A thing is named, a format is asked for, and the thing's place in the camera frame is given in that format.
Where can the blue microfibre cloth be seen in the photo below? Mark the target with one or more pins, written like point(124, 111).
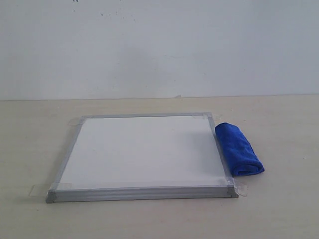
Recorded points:
point(237, 150)

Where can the clear tape back right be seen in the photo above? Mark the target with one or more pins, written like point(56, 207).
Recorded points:
point(206, 115)

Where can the clear tape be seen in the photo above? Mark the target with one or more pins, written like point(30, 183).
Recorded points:
point(206, 115)
point(76, 121)
point(234, 188)

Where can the clear tape back left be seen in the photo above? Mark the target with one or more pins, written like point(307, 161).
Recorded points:
point(76, 121)

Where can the clear tape front right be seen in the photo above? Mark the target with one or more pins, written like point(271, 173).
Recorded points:
point(234, 188)

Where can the white board with aluminium frame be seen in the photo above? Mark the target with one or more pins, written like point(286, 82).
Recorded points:
point(141, 157)

